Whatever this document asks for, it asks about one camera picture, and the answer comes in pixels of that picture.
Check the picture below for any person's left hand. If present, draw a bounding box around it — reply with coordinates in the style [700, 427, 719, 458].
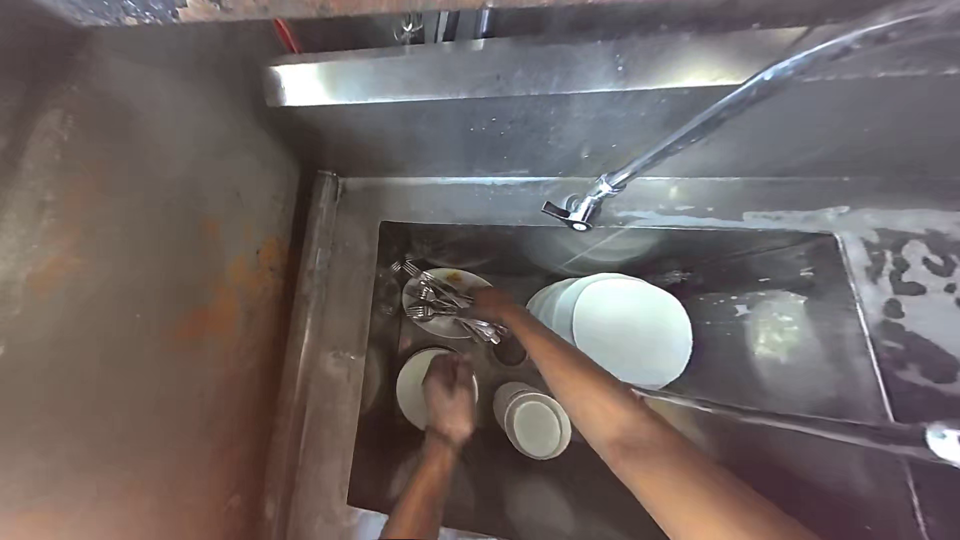
[422, 352, 477, 448]

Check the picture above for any person's right hand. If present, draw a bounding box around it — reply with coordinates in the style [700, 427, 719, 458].
[459, 286, 526, 328]

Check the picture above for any person's right forearm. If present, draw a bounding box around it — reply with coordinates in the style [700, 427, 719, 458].
[504, 304, 823, 540]

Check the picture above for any person's left forearm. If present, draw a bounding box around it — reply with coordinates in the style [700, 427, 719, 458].
[379, 430, 462, 540]

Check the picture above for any white round plate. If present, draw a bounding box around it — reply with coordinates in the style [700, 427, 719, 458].
[396, 346, 480, 434]

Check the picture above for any white oval plate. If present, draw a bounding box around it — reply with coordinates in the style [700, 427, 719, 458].
[402, 267, 494, 340]

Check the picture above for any pile of metal forks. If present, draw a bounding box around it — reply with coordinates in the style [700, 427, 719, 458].
[391, 257, 510, 346]

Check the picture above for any round dark sink drain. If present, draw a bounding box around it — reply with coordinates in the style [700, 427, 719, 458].
[492, 332, 530, 368]

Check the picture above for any stack of white bowls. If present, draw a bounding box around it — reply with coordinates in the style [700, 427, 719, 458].
[492, 381, 573, 462]

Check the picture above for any stack of large white plates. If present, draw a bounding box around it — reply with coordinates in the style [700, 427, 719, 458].
[525, 272, 694, 390]

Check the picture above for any stainless steel ledge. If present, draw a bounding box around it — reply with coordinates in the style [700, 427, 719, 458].
[266, 24, 960, 108]

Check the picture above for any chrome faucet with black lever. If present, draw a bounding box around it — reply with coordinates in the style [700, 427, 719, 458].
[541, 0, 960, 233]

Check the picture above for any stainless steel sink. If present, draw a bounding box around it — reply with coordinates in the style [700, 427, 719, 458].
[266, 171, 960, 540]

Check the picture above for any metal spout with chrome end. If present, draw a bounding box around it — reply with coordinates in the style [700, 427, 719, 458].
[631, 387, 960, 470]

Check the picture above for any red cable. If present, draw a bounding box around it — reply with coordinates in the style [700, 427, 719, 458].
[272, 19, 303, 55]

